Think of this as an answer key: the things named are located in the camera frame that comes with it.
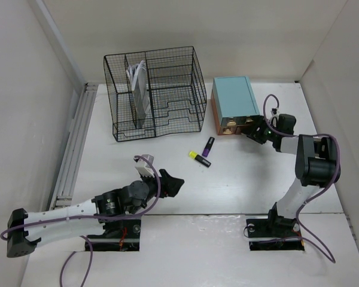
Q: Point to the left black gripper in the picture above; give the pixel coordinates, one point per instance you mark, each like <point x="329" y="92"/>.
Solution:
<point x="170" y="185"/>

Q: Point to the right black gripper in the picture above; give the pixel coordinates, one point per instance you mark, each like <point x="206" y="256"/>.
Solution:
<point x="255" y="134"/>

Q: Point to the grey booklet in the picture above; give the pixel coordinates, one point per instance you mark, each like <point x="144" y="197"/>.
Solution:
<point x="138" y="79"/>

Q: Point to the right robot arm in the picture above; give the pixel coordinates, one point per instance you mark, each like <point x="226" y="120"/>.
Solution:
<point x="316" y="166"/>

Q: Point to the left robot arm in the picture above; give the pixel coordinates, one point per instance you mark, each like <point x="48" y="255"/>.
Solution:
<point x="94" y="217"/>

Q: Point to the yellow highlighter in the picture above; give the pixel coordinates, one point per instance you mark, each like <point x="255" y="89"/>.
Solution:
<point x="198" y="158"/>

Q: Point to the teal drawer box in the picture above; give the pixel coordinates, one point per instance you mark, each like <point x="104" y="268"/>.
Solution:
<point x="234" y="105"/>

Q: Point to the purple highlighter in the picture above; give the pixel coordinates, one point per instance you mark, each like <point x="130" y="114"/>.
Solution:
<point x="208" y="147"/>

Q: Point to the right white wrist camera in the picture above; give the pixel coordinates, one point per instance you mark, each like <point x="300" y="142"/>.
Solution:
<point x="274" y="113"/>

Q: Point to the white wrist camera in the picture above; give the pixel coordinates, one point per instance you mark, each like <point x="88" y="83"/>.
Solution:
<point x="274" y="113"/>
<point x="143" y="165"/>

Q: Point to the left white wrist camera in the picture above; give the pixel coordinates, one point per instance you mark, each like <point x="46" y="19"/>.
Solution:
<point x="143" y="165"/>

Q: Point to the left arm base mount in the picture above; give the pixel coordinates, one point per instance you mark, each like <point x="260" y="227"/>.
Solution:
<point x="118" y="236"/>

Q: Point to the black wire mesh organizer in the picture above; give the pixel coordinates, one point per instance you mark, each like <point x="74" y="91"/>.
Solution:
<point x="175" y="91"/>

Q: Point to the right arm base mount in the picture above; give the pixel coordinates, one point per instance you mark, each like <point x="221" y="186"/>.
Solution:
<point x="273" y="234"/>

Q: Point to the aluminium rail frame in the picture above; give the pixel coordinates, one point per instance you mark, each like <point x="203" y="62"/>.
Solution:
<point x="62" y="193"/>

